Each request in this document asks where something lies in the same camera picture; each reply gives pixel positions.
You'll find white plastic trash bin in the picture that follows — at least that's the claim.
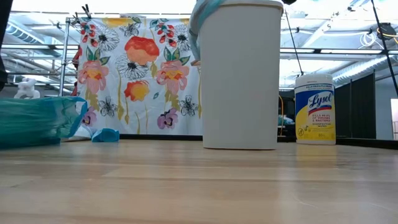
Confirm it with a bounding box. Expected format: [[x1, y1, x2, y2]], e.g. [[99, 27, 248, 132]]
[[198, 0, 284, 151]]

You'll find light blue bin liner bag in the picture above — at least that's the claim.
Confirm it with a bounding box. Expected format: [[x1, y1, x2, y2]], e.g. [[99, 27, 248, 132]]
[[188, 0, 229, 63]]

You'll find black monitor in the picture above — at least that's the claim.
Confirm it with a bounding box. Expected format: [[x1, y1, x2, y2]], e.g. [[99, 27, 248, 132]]
[[278, 90, 295, 116]]

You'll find Lysol wipes canister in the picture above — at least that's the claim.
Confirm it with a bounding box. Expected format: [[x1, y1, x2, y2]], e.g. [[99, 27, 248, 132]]
[[294, 73, 336, 146]]

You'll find black slanted pole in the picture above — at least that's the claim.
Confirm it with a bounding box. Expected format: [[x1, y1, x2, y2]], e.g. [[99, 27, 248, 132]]
[[370, 0, 398, 96]]

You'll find white teal cloth heap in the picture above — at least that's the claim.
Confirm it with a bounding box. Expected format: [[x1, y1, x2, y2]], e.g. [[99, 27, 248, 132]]
[[278, 114, 295, 126]]

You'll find black partition panel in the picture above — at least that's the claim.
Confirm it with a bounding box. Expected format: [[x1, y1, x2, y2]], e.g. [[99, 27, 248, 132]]
[[334, 70, 377, 140]]

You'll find floral print curtain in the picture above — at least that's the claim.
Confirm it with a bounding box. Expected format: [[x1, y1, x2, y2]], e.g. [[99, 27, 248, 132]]
[[74, 17, 203, 136]]

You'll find black binder clip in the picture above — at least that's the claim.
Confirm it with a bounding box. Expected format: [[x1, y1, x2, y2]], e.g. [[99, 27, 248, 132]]
[[81, 3, 93, 19]]

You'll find white spray bottle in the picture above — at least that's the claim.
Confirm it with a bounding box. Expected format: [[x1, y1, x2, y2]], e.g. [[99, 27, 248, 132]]
[[76, 124, 94, 139], [14, 77, 40, 100]]

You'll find teal folded umbrella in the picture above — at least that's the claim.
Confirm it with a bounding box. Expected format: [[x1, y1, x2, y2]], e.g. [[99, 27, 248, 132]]
[[0, 96, 88, 149]]

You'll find thin black hanging cable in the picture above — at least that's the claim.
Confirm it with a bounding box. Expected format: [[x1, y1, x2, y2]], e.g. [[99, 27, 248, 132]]
[[283, 9, 305, 76]]

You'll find black cable reel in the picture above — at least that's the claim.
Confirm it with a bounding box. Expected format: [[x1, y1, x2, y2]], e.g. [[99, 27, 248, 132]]
[[376, 22, 397, 41]]

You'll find yellow cable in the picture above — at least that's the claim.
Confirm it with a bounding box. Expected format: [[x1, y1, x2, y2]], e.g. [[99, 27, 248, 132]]
[[278, 95, 285, 136]]

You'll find metal wire rack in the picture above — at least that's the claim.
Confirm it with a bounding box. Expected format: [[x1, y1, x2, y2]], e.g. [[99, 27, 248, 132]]
[[58, 17, 78, 97]]

